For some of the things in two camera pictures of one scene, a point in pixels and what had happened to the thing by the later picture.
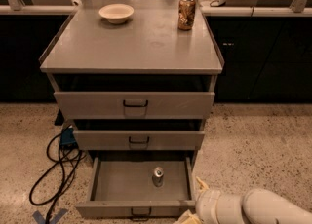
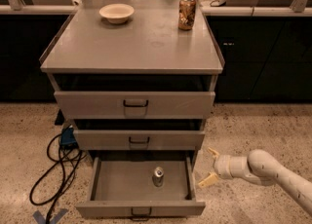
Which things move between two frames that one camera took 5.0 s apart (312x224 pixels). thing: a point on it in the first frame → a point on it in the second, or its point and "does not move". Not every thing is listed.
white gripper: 205,205 → 222,167
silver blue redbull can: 158,176 does not move
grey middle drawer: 138,139 does not move
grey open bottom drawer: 121,184 does not move
